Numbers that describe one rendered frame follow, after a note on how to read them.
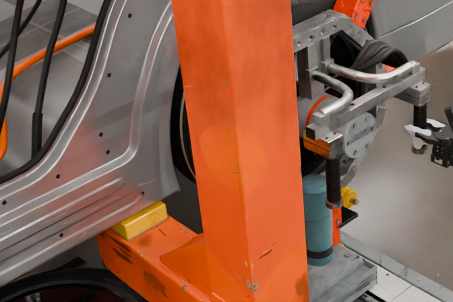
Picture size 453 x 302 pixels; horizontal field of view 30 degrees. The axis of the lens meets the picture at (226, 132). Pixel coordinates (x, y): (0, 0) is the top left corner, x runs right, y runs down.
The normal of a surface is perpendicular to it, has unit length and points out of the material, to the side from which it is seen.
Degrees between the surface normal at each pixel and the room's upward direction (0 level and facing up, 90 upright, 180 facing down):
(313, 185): 0
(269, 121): 90
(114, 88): 90
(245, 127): 90
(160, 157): 90
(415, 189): 0
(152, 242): 0
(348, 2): 55
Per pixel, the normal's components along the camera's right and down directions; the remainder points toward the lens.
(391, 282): -0.10, -0.86
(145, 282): -0.76, 0.39
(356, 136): 0.65, 0.33
